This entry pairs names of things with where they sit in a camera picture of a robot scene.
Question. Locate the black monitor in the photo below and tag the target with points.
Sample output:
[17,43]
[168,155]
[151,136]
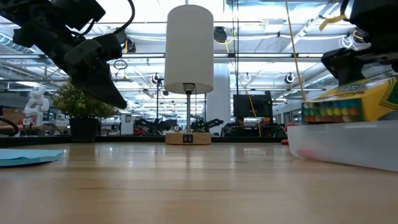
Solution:
[252,105]

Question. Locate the clear plastic bin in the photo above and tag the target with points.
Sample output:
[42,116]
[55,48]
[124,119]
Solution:
[342,146]

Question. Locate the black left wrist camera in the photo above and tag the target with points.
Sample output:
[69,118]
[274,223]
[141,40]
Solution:
[109,46]

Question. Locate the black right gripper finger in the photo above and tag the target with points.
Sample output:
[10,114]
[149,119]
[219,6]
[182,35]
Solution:
[342,65]

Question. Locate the white shade table lamp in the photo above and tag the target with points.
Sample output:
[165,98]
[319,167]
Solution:
[189,46]

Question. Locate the green plant in black pot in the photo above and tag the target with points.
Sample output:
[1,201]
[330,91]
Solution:
[82,124]

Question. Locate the yellow tape tag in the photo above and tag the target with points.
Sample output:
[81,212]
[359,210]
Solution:
[331,21]

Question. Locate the black background robot arm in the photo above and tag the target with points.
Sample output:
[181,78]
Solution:
[208,124]

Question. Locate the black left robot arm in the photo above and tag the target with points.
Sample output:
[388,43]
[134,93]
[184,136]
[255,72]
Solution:
[31,12]

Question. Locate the green yellow crayon box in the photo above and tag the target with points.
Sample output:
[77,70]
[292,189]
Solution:
[348,105]

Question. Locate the person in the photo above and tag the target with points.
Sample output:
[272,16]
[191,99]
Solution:
[239,122]

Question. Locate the light blue paper sheet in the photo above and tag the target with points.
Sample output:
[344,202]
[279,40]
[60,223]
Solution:
[25,157]

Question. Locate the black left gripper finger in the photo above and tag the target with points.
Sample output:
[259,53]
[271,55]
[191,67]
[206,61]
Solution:
[96,84]

